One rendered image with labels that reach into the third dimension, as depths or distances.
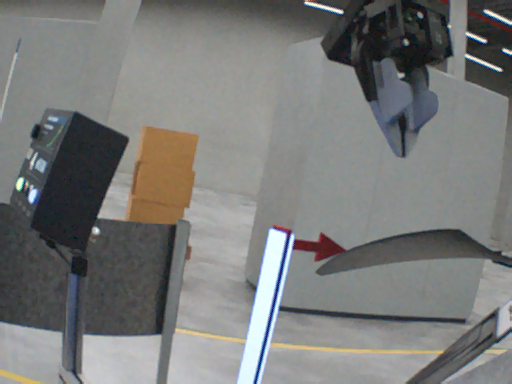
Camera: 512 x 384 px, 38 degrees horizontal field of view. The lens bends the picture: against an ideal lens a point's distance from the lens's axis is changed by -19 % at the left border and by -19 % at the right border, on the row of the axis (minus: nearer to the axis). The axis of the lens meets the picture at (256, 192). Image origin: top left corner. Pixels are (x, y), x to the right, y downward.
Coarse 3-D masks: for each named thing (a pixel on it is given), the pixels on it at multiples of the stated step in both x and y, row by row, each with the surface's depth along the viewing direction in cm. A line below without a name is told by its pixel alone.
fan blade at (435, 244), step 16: (384, 240) 72; (400, 240) 71; (416, 240) 71; (432, 240) 70; (448, 240) 69; (464, 240) 68; (336, 256) 79; (352, 256) 79; (368, 256) 79; (384, 256) 80; (400, 256) 80; (416, 256) 81; (432, 256) 81; (448, 256) 81; (464, 256) 80; (480, 256) 75; (496, 256) 73; (320, 272) 84; (336, 272) 86
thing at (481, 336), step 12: (492, 312) 98; (480, 324) 100; (492, 324) 96; (468, 336) 100; (480, 336) 96; (492, 336) 92; (456, 348) 99; (468, 348) 96; (480, 348) 92; (444, 360) 99; (456, 360) 95; (468, 360) 92; (420, 372) 104; (432, 372) 99; (444, 372) 95
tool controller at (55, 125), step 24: (48, 120) 132; (72, 120) 118; (48, 144) 124; (72, 144) 118; (96, 144) 120; (120, 144) 122; (24, 168) 136; (48, 168) 118; (72, 168) 119; (96, 168) 121; (48, 192) 117; (72, 192) 119; (96, 192) 121; (24, 216) 122; (48, 216) 118; (72, 216) 120; (96, 216) 122; (48, 240) 124; (72, 240) 120; (96, 240) 126
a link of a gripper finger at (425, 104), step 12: (420, 72) 78; (420, 84) 78; (420, 96) 78; (432, 96) 76; (408, 108) 79; (420, 108) 78; (432, 108) 76; (408, 120) 78; (420, 120) 77; (408, 132) 78; (408, 144) 78
